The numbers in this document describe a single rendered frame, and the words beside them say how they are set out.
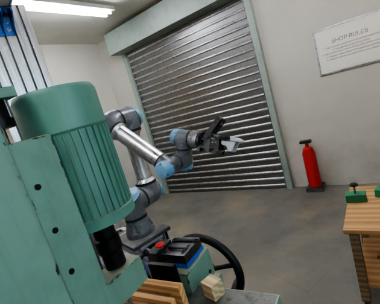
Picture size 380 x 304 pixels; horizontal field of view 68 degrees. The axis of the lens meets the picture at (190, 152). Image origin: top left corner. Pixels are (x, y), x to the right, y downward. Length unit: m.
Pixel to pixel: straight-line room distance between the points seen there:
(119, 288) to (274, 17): 3.23
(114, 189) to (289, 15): 3.10
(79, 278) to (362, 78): 3.16
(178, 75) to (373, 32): 2.29
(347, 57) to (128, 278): 3.03
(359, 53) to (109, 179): 3.01
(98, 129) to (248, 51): 3.09
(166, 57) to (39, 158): 3.75
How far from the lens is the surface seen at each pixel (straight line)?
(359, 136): 3.51
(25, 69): 1.55
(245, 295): 0.82
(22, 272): 0.52
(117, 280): 0.73
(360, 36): 3.37
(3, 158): 0.50
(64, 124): 0.61
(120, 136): 1.35
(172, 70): 4.17
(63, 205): 0.59
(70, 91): 0.62
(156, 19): 4.01
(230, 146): 1.16
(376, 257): 2.17
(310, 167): 3.51
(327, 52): 3.40
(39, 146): 0.57
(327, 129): 3.52
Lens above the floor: 1.41
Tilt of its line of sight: 10 degrees down
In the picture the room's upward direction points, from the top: 16 degrees counter-clockwise
